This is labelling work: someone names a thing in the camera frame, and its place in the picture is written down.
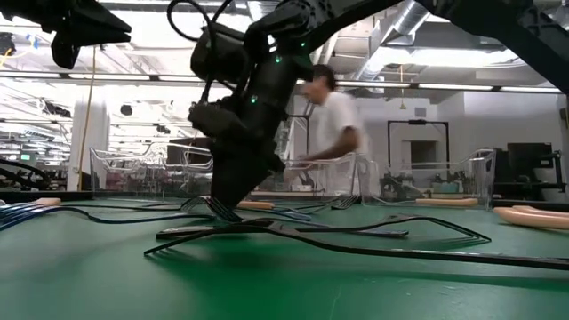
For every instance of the long ceiling light bar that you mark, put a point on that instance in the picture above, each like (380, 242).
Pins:
(453, 86)

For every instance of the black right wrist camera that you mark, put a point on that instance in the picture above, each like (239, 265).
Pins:
(213, 120)

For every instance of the green table mat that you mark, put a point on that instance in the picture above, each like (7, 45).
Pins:
(284, 293)

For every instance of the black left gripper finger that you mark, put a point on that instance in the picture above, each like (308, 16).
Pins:
(98, 31)

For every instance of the white pillar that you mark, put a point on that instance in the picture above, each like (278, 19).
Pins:
(95, 133)

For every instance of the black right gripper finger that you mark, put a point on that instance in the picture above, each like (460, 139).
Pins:
(240, 186)

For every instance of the person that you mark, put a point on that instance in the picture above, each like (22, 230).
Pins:
(338, 120)

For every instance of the iridescent blue fork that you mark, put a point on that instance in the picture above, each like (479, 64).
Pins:
(382, 232)
(18, 213)

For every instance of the black metal stand frame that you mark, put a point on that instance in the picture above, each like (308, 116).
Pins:
(418, 121)

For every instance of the silver round ventilation duct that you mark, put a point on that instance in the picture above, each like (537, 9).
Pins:
(375, 66)

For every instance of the dark steel fork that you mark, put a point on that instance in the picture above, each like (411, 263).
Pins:
(186, 232)
(444, 256)
(344, 202)
(102, 207)

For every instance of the clear plastic bin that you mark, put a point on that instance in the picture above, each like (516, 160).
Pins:
(484, 178)
(115, 178)
(320, 178)

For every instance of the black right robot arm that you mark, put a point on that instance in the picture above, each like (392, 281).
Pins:
(511, 26)

